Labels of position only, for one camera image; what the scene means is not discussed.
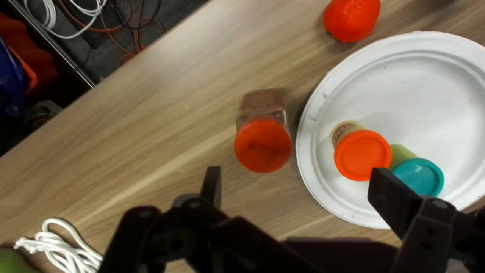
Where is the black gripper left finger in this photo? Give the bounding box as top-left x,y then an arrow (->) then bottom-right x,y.
97,165 -> 319,273

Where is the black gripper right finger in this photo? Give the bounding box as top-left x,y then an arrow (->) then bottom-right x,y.
366,166 -> 485,273

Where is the teal lid dough tub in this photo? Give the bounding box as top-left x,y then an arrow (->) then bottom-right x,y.
388,142 -> 447,198

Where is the brown spice bottle orange lid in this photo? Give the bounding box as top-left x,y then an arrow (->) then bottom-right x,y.
233,89 -> 294,174

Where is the white paper plate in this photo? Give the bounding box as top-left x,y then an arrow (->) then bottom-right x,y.
294,30 -> 485,232

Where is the red knitted ball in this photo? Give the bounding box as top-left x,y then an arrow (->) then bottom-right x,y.
322,0 -> 383,43

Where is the green pear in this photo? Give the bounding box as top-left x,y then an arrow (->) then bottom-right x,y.
0,245 -> 37,273

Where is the orange padded bag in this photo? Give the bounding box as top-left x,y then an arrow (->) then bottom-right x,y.
0,12 -> 57,95

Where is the white rope bundle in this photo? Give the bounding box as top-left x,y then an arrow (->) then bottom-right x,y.
12,216 -> 104,273

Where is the silver metal rail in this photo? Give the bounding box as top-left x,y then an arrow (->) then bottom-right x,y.
6,0 -> 97,89

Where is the blue fabric strap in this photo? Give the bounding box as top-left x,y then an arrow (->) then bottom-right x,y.
0,37 -> 30,119

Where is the white floor cable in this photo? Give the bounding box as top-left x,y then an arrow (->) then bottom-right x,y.
21,0 -> 109,40

